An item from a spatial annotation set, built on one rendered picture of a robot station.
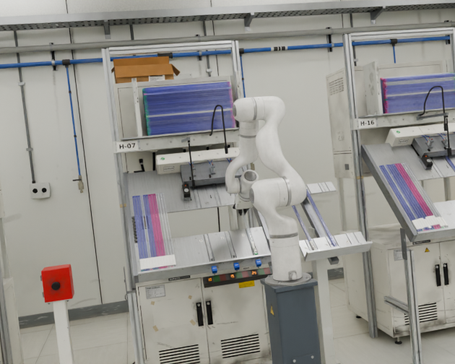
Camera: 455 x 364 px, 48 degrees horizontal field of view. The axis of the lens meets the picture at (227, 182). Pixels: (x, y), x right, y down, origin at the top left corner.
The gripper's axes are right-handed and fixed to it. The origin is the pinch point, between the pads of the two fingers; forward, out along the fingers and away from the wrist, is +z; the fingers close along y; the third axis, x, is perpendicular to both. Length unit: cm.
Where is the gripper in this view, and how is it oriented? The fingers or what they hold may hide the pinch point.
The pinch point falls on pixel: (242, 211)
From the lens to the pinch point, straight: 270.0
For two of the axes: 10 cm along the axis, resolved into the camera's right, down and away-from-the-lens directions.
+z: -0.9, 5.8, 8.1
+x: 2.0, 8.1, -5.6
